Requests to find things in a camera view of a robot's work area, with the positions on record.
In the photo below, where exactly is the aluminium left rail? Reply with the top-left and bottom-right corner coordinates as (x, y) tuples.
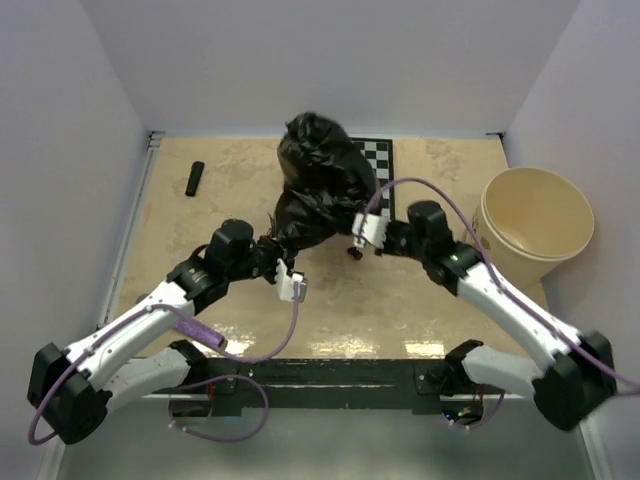
(96, 131), (165, 329)

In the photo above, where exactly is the aluminium rail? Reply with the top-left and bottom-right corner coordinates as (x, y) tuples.
(139, 357), (531, 401)
(96, 131), (165, 329)

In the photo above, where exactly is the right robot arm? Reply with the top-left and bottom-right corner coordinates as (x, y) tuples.
(367, 201), (618, 431)

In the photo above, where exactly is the beige round trash bin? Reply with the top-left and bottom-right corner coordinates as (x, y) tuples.
(463, 167), (595, 290)

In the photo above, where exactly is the purple cable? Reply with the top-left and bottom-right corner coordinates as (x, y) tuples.
(364, 177), (640, 431)
(27, 282), (304, 445)

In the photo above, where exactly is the black trash bag roll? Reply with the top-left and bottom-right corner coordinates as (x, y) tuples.
(185, 161), (205, 197)

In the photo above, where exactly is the black chess pawn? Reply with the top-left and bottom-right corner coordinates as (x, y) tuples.
(347, 246), (363, 261)

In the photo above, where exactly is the purple glitter microphone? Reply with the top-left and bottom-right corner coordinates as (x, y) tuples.
(174, 318), (227, 350)

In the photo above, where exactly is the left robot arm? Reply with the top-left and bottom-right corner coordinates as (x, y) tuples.
(27, 219), (306, 445)

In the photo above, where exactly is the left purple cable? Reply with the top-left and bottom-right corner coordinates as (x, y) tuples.
(27, 282), (304, 445)

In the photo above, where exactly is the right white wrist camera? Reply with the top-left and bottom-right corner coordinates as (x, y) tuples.
(352, 213), (390, 249)

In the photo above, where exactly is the black white chessboard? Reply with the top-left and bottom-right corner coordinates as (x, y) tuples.
(351, 137), (395, 220)

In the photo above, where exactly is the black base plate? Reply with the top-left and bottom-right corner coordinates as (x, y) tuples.
(184, 358), (477, 416)

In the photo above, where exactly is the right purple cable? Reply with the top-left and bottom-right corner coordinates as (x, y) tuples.
(364, 177), (640, 431)

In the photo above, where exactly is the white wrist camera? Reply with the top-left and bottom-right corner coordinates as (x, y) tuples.
(352, 213), (390, 249)
(275, 259), (308, 303)

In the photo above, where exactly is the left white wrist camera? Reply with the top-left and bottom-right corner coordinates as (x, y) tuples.
(275, 259), (308, 303)

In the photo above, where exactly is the aluminium front rail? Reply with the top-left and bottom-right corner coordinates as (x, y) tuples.
(139, 357), (531, 401)

